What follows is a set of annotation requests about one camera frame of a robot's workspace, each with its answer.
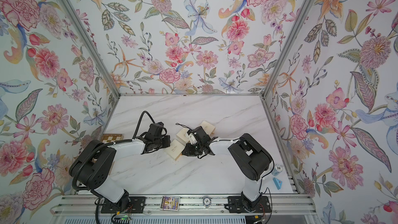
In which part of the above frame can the cream drawer jewelry box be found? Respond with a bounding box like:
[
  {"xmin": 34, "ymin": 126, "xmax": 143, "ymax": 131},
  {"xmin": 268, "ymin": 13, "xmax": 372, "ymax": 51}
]
[{"xmin": 164, "ymin": 140, "xmax": 186, "ymax": 161}]

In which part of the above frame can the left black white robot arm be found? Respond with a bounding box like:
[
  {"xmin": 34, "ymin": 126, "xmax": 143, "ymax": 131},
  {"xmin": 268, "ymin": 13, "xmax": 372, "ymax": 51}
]
[{"xmin": 69, "ymin": 122, "xmax": 171, "ymax": 208}]

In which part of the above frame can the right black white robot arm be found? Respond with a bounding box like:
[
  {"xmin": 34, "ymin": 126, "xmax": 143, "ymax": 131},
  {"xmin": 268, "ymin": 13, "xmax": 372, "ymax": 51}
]
[{"xmin": 182, "ymin": 127, "xmax": 274, "ymax": 207}]

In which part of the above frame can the far cream jewelry box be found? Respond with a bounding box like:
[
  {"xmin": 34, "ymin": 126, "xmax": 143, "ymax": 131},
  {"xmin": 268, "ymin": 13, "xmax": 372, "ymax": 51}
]
[{"xmin": 200, "ymin": 121, "xmax": 216, "ymax": 135}]

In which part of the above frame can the middle cream jewelry box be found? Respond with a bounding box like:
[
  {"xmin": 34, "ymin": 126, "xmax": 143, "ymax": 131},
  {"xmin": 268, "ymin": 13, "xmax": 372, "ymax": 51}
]
[{"xmin": 176, "ymin": 128, "xmax": 190, "ymax": 145}]

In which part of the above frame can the wooden chessboard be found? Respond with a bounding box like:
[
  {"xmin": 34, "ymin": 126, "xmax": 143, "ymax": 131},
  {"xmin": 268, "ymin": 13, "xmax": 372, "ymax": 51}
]
[{"xmin": 99, "ymin": 134, "xmax": 124, "ymax": 143}]

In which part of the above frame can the blue triangular block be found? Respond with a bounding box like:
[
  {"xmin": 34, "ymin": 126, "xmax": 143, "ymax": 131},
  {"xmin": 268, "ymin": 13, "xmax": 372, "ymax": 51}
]
[{"xmin": 273, "ymin": 177, "xmax": 283, "ymax": 190}]

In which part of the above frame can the round silver knob on rail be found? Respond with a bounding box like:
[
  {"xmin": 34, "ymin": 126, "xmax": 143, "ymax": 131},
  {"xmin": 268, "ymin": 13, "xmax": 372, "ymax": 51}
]
[{"xmin": 203, "ymin": 196, "xmax": 211, "ymax": 208}]

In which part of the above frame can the colourful card on rail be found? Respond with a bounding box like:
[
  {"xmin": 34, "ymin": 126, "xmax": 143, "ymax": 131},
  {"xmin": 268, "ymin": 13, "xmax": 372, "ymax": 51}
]
[{"xmin": 160, "ymin": 196, "xmax": 180, "ymax": 211}]

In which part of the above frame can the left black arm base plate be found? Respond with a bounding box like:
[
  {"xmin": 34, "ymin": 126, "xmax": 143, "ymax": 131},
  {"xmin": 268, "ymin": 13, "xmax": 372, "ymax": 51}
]
[{"xmin": 101, "ymin": 196, "xmax": 146, "ymax": 214}]

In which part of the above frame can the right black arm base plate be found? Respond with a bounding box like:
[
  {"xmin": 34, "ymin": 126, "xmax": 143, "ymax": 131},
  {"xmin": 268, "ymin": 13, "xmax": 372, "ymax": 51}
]
[{"xmin": 224, "ymin": 195, "xmax": 272, "ymax": 214}]

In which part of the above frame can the aluminium front rail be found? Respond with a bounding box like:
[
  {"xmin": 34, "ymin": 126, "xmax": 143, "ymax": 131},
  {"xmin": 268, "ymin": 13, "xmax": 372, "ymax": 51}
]
[{"xmin": 50, "ymin": 194, "xmax": 317, "ymax": 217}]

